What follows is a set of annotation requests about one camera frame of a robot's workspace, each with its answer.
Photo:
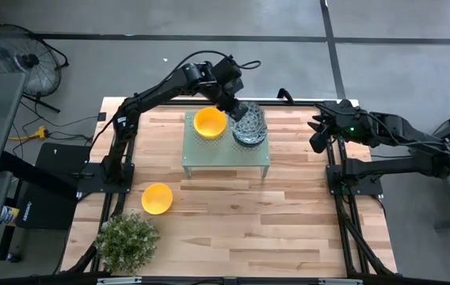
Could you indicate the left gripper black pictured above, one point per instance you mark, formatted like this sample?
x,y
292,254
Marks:
x,y
229,95

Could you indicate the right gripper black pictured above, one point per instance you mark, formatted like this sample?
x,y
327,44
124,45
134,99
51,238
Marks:
x,y
340,122

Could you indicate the yellow plastic mini bowl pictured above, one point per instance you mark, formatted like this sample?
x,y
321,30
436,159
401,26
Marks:
x,y
209,122
157,198

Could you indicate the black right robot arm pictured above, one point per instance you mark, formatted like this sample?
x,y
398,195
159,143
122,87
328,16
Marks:
x,y
399,130

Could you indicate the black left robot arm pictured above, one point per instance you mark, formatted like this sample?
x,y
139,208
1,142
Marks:
x,y
153,93

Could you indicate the green perforated metal shelf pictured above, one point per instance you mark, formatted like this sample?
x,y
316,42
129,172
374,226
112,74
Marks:
x,y
225,158

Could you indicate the small black square block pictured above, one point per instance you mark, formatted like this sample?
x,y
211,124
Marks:
x,y
101,116

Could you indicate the green artificial potted plant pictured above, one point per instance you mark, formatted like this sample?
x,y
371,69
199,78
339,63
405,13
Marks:
x,y
126,243

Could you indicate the yellow power plug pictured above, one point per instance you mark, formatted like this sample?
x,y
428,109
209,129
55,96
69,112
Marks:
x,y
39,132

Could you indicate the black power station box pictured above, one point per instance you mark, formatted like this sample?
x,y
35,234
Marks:
x,y
50,190

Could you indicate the black floor fan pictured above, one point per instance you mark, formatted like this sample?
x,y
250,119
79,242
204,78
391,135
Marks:
x,y
23,59

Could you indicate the black diagonal bar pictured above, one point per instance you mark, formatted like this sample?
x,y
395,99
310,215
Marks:
x,y
31,174

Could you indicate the small yellow labelled can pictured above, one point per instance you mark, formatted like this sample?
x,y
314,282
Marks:
x,y
9,215

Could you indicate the black aluminium table frame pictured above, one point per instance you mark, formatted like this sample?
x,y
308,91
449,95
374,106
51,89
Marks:
x,y
288,102

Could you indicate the black frame clamp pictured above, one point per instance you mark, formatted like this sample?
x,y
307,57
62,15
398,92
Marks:
x,y
284,95

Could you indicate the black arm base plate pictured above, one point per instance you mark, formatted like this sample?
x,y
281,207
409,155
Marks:
x,y
90,184
369,186

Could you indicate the silver metal bracket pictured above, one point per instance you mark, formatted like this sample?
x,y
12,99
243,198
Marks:
x,y
119,280
340,282

